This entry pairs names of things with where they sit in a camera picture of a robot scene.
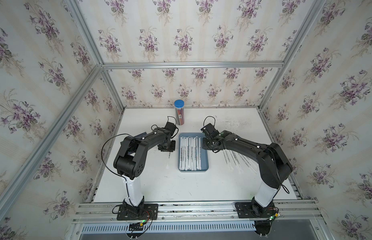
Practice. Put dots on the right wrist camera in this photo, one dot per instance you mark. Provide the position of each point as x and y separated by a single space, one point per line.
209 131

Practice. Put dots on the pencil tube with blue lid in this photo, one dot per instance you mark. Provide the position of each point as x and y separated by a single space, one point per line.
179 106

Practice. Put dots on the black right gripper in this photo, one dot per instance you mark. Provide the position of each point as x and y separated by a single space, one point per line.
204 147

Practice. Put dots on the vented metal strip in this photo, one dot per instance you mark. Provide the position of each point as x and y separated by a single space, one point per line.
172 227

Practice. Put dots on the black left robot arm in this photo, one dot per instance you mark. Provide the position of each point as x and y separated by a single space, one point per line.
132 156

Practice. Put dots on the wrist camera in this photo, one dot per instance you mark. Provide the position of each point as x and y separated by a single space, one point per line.
209 131
172 129

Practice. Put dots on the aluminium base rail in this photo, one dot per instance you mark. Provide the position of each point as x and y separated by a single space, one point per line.
294 216

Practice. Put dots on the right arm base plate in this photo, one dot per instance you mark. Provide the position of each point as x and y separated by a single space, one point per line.
252 210

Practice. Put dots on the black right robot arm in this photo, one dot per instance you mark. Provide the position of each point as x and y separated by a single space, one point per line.
274 166

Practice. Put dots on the straw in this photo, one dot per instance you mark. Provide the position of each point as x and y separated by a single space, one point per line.
190 154
184 145
228 160
252 168
168 161
199 154
236 161
241 160
181 167
195 154
187 154

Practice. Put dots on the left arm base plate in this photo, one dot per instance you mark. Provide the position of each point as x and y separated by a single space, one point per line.
144 211

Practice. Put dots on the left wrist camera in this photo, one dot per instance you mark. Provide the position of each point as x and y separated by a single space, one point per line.
172 129

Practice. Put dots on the blue storage tray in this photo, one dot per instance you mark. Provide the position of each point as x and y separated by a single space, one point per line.
205 162

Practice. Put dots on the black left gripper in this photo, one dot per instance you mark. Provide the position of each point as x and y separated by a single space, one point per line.
173 148

